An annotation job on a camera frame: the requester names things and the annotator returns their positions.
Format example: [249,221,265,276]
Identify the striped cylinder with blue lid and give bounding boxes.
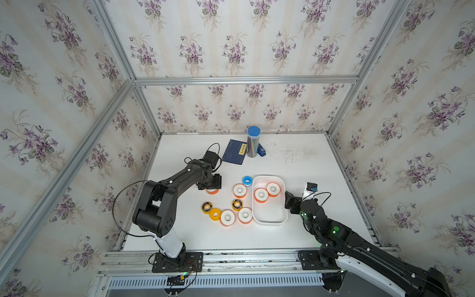
[247,126,261,158]

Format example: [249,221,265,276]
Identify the yellow black tape roll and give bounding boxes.
[232,199,243,212]
[201,202,213,214]

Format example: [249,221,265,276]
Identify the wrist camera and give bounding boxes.
[202,150,220,169]
[303,182,318,200]

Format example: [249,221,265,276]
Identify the small circuit board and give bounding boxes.
[166,275,188,287]

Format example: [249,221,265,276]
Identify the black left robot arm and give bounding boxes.
[132,157,222,260]

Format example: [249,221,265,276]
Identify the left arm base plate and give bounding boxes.
[151,252,204,273]

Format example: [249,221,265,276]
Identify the dark blue book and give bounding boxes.
[222,139,247,165]

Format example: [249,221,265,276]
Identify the blue sealing tape roll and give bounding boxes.
[242,176,253,187]

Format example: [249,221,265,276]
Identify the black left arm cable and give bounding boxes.
[111,179,157,238]

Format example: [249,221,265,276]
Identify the yellow black tape roll left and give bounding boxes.
[201,202,213,214]

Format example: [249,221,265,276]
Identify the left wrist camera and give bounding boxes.
[202,150,220,169]

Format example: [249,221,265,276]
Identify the white plastic storage box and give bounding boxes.
[252,175,289,226]

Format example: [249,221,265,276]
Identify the plain yellow tape roll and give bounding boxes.
[209,208,222,222]

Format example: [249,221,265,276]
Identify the aluminium mounting rail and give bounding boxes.
[98,247,335,277]

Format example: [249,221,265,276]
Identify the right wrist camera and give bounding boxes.
[303,182,318,200]

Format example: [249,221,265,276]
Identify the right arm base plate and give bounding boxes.
[298,248,340,271]

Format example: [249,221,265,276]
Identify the yellow black tape roll right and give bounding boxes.
[232,199,243,212]

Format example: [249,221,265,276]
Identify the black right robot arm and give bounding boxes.
[285,192,451,297]

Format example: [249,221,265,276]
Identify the orange tape roll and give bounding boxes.
[206,189,219,195]
[254,188,268,203]
[238,207,253,225]
[266,183,282,198]
[220,210,236,227]
[233,184,247,199]

